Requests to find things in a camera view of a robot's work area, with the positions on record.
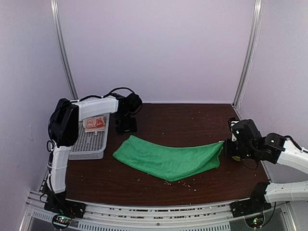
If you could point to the white perforated plastic basket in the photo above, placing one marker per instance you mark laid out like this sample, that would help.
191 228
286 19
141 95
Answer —
89 145

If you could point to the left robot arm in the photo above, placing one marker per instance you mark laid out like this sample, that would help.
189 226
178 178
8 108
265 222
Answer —
63 128

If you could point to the left aluminium frame post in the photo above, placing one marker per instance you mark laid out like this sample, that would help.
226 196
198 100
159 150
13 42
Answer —
63 53

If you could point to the right aluminium frame post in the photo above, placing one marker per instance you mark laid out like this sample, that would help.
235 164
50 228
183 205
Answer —
252 41

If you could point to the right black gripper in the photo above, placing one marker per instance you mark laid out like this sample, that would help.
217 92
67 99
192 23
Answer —
228 151

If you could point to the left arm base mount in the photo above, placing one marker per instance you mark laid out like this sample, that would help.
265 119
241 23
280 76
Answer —
64 210

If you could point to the green microfiber towel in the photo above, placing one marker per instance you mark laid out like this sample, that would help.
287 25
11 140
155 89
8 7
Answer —
168 163

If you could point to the orange bunny pattern towel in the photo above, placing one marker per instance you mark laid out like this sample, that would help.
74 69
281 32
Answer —
94 124

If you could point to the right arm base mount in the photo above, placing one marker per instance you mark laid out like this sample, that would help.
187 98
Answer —
254 207

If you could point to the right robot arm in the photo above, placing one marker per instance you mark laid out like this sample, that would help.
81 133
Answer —
276 149

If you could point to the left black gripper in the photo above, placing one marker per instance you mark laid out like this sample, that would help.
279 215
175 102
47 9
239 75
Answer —
133 128

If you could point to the aluminium frame post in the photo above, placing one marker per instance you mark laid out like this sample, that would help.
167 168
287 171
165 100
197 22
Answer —
252 41
63 53

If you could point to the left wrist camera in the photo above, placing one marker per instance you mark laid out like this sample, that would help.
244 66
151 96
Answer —
134 104

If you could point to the green bowl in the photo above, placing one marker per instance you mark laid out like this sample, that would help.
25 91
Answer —
237 158

